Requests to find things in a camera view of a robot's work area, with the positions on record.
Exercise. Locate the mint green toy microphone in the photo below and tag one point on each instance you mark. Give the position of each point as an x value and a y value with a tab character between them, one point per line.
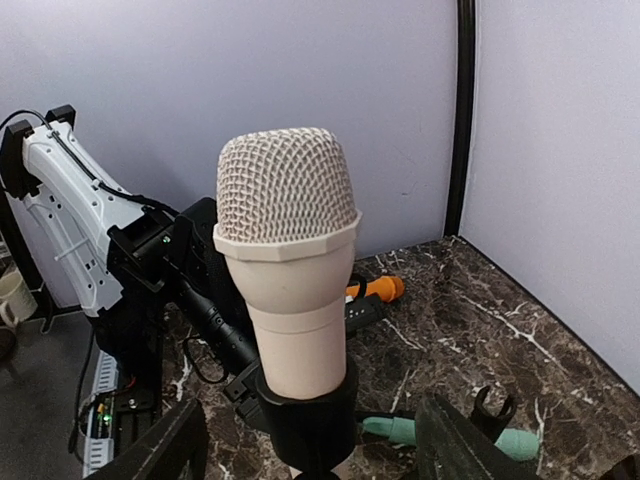
519	445

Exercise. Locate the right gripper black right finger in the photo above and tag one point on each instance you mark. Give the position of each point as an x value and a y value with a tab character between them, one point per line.
451	459

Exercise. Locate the white mug in background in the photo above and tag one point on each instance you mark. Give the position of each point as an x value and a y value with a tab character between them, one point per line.
17	302

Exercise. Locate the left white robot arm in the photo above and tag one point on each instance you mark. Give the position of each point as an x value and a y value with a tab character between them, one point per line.
126	255

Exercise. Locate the stand holding cream microphone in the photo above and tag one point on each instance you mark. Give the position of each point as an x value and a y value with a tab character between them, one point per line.
311	436

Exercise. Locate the cream white toy microphone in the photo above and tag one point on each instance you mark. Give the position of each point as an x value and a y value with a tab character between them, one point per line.
287	224

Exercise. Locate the left black frame post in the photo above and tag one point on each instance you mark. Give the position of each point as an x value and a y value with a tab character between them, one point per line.
463	114

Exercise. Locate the orange toy microphone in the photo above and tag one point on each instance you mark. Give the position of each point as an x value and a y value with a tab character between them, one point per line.
387	288

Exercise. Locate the white slotted cable duct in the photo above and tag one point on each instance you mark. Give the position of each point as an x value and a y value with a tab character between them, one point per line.
99	440

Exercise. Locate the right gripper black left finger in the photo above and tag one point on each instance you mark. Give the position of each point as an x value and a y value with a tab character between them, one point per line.
176	447

